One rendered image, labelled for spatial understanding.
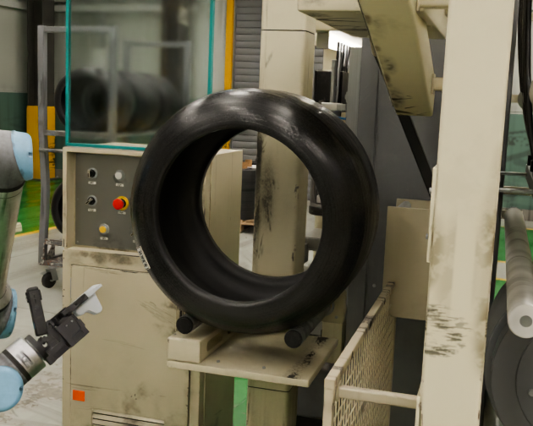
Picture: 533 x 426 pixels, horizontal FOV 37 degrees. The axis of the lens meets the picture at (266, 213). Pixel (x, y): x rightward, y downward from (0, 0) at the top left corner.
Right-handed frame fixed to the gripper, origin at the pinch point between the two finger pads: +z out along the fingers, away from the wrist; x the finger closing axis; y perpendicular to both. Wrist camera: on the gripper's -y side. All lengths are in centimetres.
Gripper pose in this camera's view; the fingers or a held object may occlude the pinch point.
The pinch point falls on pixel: (95, 286)
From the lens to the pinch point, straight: 193.4
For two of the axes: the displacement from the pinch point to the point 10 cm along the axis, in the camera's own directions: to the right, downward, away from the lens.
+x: 3.6, -1.9, -9.1
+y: 6.4, 7.6, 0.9
